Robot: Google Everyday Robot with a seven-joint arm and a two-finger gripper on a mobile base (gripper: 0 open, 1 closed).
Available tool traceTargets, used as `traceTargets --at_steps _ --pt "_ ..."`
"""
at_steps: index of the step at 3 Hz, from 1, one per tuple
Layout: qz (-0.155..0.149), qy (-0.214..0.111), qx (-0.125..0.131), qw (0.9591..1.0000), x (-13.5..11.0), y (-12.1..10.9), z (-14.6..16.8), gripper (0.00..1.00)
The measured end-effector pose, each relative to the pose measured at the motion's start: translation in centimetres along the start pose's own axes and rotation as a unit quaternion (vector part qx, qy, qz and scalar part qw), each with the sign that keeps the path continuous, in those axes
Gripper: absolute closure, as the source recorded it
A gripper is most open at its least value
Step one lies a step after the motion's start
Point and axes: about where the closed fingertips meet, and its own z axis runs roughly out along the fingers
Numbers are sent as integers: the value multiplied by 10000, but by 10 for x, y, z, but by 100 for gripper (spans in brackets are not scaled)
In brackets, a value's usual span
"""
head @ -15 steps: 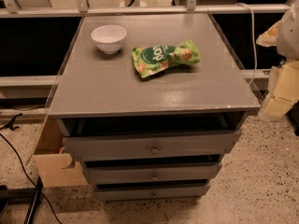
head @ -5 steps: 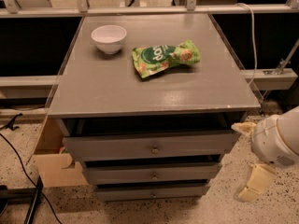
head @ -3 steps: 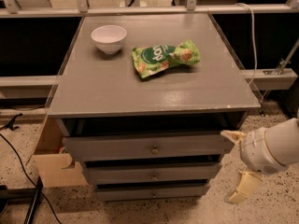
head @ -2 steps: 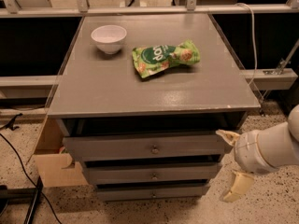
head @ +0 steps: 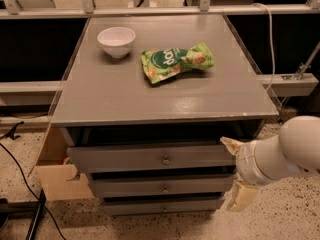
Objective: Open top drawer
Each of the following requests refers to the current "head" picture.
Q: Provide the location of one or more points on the white ceramic bowl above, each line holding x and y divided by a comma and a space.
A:
116, 41

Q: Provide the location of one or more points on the grey drawer cabinet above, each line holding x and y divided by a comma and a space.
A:
109, 101

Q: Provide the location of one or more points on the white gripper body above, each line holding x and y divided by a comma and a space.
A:
246, 164

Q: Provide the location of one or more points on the grey bottom drawer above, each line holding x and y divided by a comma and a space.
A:
210, 203

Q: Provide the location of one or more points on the black floor bracket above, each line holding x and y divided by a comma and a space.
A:
32, 209

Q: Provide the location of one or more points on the black clamp on floor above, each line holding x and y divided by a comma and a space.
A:
12, 132

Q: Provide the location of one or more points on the metal railing frame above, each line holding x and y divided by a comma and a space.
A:
153, 4

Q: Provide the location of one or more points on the grey top drawer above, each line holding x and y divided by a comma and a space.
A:
140, 157

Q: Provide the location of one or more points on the green snack bag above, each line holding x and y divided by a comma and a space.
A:
161, 65

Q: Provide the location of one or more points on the grey drawer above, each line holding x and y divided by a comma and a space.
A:
161, 186
140, 157
210, 203

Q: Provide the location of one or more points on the light wooden box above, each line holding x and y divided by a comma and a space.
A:
59, 180

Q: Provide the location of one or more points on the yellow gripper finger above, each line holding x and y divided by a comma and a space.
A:
232, 145
242, 195

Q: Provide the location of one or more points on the grey middle drawer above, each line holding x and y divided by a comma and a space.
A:
161, 186

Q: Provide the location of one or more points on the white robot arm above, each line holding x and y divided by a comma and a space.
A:
293, 152

